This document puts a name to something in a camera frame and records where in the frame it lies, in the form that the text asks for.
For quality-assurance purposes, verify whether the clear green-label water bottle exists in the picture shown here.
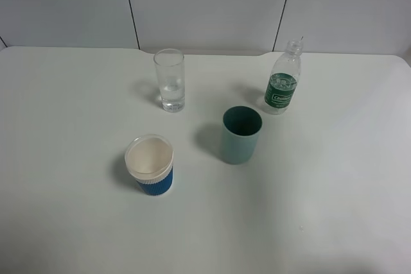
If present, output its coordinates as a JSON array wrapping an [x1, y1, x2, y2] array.
[[263, 37, 303, 115]]

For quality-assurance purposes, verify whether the teal plastic cup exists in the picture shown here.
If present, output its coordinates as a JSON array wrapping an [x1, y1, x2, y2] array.
[[220, 106, 263, 164]]

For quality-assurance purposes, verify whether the blue white ribbed cup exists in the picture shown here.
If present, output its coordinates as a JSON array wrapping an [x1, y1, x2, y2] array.
[[125, 134, 174, 196]]

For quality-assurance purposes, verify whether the tall clear glass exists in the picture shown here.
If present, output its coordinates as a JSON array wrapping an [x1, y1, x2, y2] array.
[[153, 48, 185, 113]]

